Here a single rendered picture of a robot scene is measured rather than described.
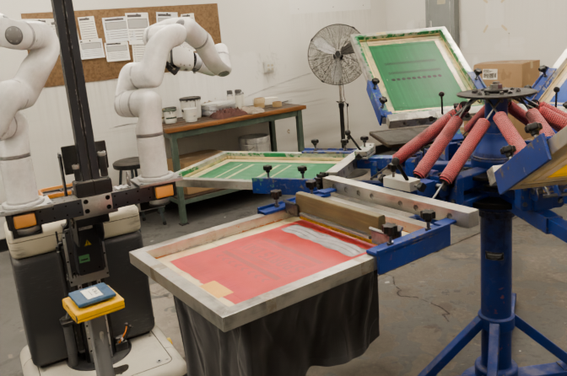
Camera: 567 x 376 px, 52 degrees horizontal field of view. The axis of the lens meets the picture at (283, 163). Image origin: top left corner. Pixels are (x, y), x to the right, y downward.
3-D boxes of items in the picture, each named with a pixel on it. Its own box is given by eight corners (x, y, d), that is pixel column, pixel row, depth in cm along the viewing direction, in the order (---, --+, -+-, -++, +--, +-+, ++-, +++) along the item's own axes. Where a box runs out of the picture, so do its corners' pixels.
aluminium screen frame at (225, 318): (224, 332, 132) (222, 317, 131) (130, 262, 179) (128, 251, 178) (448, 239, 175) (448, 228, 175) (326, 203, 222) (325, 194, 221)
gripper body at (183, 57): (188, 75, 244) (165, 69, 237) (187, 53, 247) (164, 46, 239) (198, 69, 239) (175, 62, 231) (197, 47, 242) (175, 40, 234)
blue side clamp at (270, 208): (266, 228, 203) (264, 210, 201) (258, 226, 207) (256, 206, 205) (332, 208, 219) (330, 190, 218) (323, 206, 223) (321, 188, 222)
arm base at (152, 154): (131, 176, 213) (125, 135, 209) (164, 169, 218) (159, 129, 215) (143, 184, 199) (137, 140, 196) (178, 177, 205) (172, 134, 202)
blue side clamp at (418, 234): (380, 275, 158) (378, 250, 156) (366, 270, 162) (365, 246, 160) (450, 244, 175) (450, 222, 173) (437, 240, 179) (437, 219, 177)
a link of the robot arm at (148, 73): (170, 10, 202) (128, 15, 210) (149, 111, 193) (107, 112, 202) (193, 29, 214) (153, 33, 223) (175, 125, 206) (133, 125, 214)
